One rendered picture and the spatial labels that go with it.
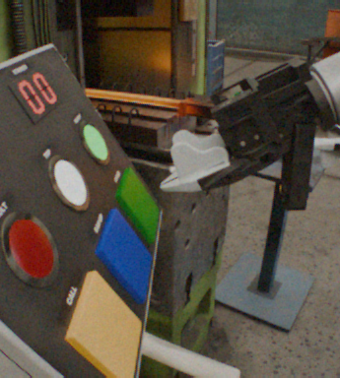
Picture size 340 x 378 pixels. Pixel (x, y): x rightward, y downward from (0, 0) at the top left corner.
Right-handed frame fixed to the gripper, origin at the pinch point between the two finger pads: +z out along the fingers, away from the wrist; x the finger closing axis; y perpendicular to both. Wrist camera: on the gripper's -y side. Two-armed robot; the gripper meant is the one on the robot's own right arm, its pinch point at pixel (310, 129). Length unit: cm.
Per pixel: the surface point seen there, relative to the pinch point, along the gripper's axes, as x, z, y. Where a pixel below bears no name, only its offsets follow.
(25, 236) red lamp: -64, 10, -10
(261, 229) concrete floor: 105, 29, 100
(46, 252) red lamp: -63, 10, -8
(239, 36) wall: 747, 261, 55
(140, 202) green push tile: -44.2, 13.8, -1.5
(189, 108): -0.6, 28.1, 0.1
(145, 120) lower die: -8.6, 35.3, 1.8
